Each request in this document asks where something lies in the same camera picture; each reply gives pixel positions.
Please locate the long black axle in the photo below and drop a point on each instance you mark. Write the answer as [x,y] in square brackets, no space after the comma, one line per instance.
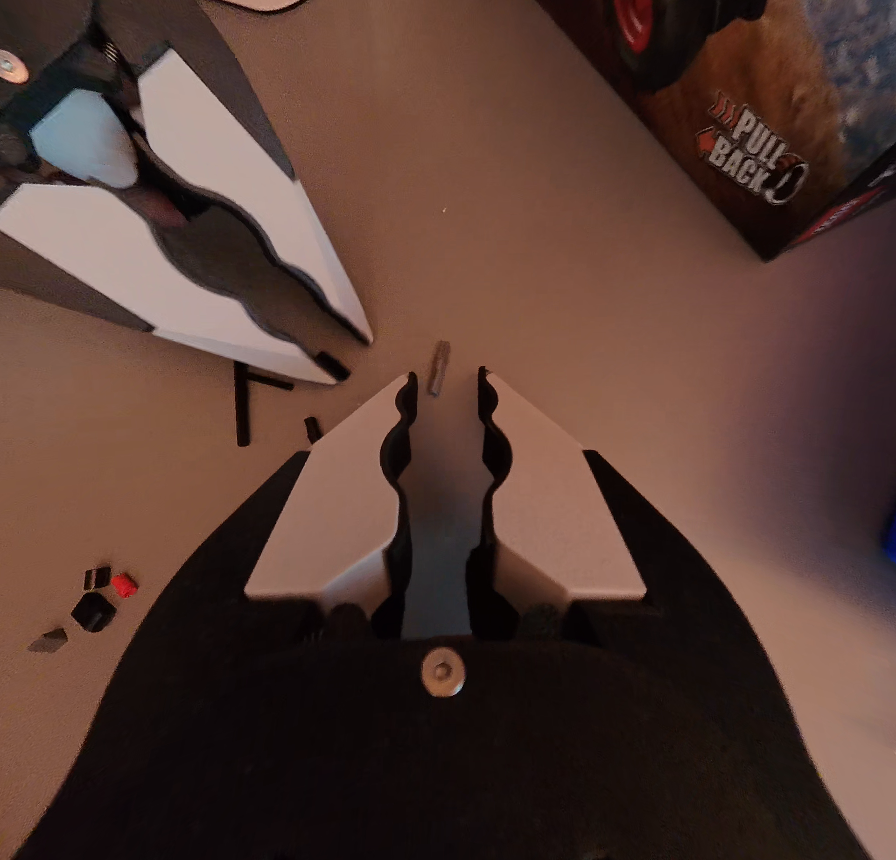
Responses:
[242,405]

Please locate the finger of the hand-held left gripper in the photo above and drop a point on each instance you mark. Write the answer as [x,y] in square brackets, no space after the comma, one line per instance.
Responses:
[84,244]
[224,145]

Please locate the small black brick piece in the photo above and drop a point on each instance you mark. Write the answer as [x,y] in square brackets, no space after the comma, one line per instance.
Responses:
[96,578]

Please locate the black connector piece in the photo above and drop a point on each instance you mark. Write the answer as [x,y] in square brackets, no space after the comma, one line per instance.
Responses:
[312,429]
[93,611]

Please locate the monster truck toy box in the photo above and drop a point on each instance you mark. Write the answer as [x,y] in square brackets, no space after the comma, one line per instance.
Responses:
[735,103]

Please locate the small red pin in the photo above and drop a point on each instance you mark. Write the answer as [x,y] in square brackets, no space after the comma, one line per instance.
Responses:
[124,585]

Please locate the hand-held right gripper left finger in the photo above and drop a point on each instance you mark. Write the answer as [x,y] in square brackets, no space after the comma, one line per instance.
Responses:
[329,517]

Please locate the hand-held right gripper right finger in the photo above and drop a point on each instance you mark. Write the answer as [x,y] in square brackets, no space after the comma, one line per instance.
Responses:
[560,517]

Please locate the grey desk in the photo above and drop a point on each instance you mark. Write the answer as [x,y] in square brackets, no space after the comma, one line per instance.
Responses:
[525,279]

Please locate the short black axle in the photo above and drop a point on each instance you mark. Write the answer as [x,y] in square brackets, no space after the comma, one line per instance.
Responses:
[273,382]

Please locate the small black pin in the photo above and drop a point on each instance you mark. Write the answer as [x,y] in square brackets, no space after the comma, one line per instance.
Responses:
[334,366]

